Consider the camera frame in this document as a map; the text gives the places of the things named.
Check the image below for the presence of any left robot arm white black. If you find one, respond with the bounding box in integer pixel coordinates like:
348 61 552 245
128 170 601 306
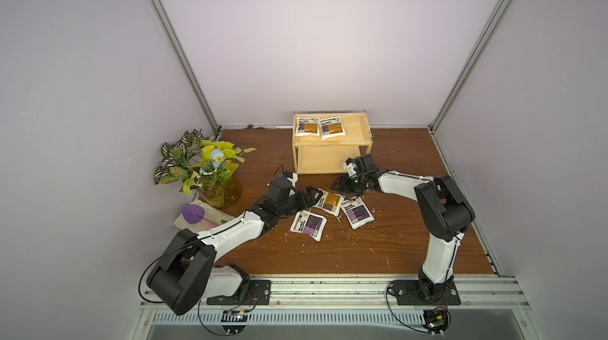
140 172 323 316

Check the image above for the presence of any controller board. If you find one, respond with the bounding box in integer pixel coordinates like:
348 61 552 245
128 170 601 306
423 306 451 336
220 310 250 336

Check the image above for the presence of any right black base cable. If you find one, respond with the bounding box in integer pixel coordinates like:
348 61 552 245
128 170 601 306
382 280 450 335

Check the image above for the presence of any light wooden two-tier shelf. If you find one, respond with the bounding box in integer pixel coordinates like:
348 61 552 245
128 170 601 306
292 110 373 175

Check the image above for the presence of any purple coffee bag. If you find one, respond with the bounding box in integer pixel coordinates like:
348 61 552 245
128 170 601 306
340 197 375 229
290 210 327 242

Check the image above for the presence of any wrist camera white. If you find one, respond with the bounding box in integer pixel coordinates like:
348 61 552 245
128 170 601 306
280 172 299 187
343 159 359 178

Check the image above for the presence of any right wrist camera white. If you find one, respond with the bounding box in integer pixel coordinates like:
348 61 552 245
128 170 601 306
343 159 359 178

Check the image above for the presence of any aluminium front rail frame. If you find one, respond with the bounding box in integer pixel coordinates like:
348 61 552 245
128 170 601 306
127 274 546 339

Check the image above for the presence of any purple makeup sponge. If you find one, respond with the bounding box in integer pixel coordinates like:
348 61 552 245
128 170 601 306
181 204 205 224

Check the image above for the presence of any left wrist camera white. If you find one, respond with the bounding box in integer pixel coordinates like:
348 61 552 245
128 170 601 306
280 172 299 187

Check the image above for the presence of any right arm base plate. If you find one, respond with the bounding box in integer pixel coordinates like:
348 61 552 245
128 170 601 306
388 278 462 306

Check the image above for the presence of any black base cable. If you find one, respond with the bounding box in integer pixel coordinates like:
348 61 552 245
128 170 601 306
195 287 260 339
382 280 450 335

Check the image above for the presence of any yellow coffee bag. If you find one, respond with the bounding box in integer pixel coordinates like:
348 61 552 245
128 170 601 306
294 117 321 137
319 116 346 141
314 190 345 217

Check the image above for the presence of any artificial green potted plant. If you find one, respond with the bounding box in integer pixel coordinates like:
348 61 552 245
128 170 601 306
154 129 256 209

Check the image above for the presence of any left controller board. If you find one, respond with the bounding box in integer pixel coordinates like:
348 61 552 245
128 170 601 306
220 310 250 336

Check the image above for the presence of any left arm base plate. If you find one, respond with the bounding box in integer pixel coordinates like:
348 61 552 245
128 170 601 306
205 279 272 306

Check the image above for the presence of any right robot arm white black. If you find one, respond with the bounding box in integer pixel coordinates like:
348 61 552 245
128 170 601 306
332 154 475 303

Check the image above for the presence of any left black base cable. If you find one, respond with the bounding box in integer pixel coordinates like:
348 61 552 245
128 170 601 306
195 287 260 339

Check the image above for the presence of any right controller board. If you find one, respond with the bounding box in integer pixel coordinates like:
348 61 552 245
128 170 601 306
423 306 451 336

